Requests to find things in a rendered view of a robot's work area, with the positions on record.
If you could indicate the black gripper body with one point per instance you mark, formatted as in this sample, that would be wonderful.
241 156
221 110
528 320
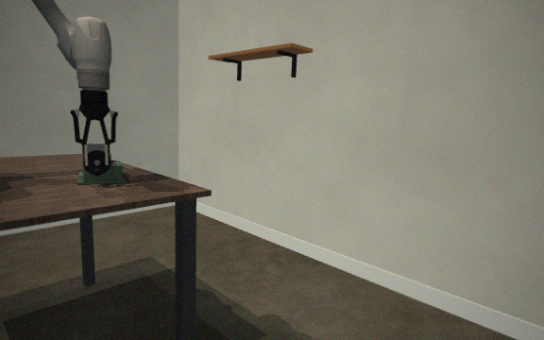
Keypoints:
94 100

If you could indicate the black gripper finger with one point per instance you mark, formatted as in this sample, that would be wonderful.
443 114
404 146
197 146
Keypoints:
113 115
75 114

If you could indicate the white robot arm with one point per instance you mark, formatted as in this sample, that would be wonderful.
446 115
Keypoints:
91 45

